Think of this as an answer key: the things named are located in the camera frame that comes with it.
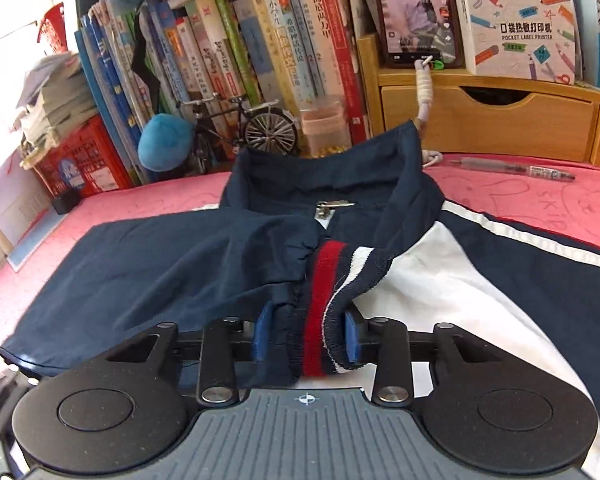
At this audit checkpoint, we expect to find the small black box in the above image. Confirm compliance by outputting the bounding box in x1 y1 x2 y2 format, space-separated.
52 191 83 215

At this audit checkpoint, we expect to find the white pencil-print box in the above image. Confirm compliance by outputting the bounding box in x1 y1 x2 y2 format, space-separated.
451 0 578 86

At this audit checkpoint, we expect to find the black smartphone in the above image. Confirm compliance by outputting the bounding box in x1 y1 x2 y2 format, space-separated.
370 0 466 70

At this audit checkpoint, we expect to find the pink printed mat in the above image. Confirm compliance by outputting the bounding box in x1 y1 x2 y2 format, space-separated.
0 155 600 391

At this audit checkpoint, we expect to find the wooden desk organizer with drawers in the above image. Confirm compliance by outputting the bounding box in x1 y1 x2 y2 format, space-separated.
355 35 600 166

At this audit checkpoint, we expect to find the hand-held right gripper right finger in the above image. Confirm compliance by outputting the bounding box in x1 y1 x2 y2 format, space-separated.
344 307 486 407

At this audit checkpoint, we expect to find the clear plastic jar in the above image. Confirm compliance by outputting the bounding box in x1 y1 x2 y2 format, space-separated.
300 102 353 158

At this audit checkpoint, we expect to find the black model bicycle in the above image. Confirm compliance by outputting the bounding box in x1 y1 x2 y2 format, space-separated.
177 92 301 173

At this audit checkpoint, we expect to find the navy and white jacket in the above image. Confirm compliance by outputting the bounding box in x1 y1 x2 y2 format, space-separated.
0 120 600 480

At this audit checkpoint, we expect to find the white charging cable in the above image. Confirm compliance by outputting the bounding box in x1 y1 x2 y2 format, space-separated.
412 57 446 167

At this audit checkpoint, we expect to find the black strap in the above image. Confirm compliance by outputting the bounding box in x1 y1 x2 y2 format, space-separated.
130 7 161 106

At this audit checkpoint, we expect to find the blue plush ball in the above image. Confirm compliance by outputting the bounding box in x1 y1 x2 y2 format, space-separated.
137 114 196 172

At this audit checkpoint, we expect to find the red plastic crate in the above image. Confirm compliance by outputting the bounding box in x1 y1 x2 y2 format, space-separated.
30 115 131 198

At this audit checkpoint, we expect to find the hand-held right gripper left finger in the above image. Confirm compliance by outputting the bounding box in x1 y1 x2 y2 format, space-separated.
105 304 281 406

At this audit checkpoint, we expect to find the clear pen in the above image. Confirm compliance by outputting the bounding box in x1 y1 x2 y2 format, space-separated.
447 156 576 182

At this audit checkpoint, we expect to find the row of tall books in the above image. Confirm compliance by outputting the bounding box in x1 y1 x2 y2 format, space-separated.
75 0 371 186

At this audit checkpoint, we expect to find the stack of paper booklets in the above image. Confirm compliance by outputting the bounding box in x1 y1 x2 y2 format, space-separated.
17 52 98 168

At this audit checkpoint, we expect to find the red mesh basket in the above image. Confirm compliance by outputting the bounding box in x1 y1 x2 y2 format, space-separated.
37 2 71 56

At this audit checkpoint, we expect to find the white cardboard box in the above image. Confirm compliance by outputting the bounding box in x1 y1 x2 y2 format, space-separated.
0 170 56 261

